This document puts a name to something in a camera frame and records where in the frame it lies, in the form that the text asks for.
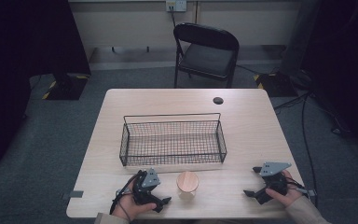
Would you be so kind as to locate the black stand base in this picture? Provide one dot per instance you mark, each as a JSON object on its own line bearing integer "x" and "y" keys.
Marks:
{"x": 66, "y": 87}
{"x": 276, "y": 84}

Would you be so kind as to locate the glass jar with wooden lid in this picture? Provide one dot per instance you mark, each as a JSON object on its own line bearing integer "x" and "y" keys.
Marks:
{"x": 187, "y": 182}

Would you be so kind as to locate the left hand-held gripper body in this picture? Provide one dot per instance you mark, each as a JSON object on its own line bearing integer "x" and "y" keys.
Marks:
{"x": 143, "y": 193}

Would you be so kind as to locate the person's left hand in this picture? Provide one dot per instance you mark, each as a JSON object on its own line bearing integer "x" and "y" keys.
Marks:
{"x": 129, "y": 207}

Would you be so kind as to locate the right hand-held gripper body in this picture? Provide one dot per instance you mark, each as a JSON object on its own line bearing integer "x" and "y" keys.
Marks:
{"x": 276, "y": 183}

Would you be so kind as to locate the person's right hand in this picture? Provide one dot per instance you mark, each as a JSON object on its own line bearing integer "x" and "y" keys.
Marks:
{"x": 290, "y": 196}

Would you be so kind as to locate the black curtain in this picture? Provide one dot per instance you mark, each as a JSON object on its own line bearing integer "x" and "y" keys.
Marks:
{"x": 345, "y": 62}
{"x": 21, "y": 62}

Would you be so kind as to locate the black folding chair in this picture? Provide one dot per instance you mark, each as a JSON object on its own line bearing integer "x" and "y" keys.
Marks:
{"x": 209, "y": 57}

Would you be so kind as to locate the white wall socket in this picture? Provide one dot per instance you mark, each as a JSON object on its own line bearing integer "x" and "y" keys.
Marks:
{"x": 176, "y": 5}

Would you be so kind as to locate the grey table clamp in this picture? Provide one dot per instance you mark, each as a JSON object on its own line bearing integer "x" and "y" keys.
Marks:
{"x": 73, "y": 194}

